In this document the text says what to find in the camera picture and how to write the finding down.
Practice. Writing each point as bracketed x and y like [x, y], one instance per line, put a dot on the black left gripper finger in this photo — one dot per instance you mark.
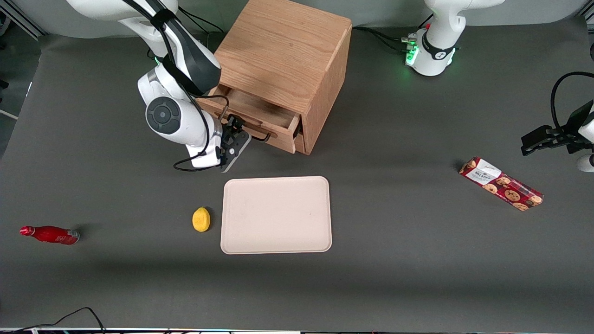
[543, 145]
[543, 134]

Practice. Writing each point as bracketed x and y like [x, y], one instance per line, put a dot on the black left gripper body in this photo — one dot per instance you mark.
[573, 123]

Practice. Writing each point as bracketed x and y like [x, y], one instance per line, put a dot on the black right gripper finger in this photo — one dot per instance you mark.
[237, 120]
[232, 134]

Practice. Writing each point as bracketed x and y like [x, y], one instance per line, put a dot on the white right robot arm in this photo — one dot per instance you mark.
[176, 116]

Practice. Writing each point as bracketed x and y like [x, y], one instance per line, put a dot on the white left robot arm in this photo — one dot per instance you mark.
[438, 32]

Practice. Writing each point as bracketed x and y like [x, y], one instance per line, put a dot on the oak wooden drawer cabinet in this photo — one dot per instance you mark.
[278, 46]

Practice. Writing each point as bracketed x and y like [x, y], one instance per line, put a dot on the red cookie box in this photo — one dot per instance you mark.
[501, 183]

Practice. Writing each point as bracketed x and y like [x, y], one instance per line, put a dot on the yellow lemon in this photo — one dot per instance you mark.
[201, 220]

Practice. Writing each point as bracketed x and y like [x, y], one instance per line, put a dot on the beige plastic tray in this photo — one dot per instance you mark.
[276, 215]

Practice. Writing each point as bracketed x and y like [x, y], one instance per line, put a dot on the red metal bottle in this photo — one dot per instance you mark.
[51, 234]

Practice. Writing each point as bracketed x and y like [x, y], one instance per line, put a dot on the aluminium frame profile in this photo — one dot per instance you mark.
[21, 18]

